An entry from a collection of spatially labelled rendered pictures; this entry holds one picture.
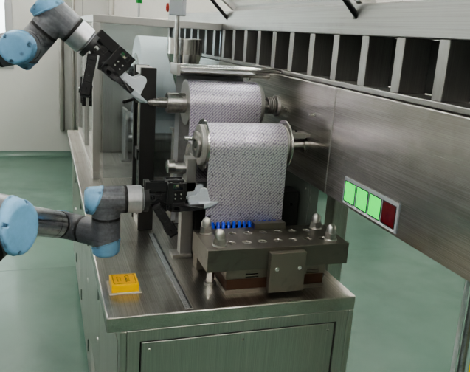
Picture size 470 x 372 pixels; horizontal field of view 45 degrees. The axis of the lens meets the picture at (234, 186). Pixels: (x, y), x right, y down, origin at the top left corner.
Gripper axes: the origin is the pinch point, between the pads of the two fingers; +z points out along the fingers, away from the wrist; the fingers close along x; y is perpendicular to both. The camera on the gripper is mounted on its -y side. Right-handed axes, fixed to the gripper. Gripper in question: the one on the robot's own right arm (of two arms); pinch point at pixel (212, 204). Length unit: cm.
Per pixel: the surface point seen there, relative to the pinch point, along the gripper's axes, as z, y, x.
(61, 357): -40, -109, 106
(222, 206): 2.8, -0.7, -0.2
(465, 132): 30, 32, -62
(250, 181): 10.7, 6.3, -0.3
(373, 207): 29.3, 9.1, -35.8
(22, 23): -68, 43, 556
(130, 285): -24.9, -16.9, -13.5
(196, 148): -4.6, 15.2, 3.9
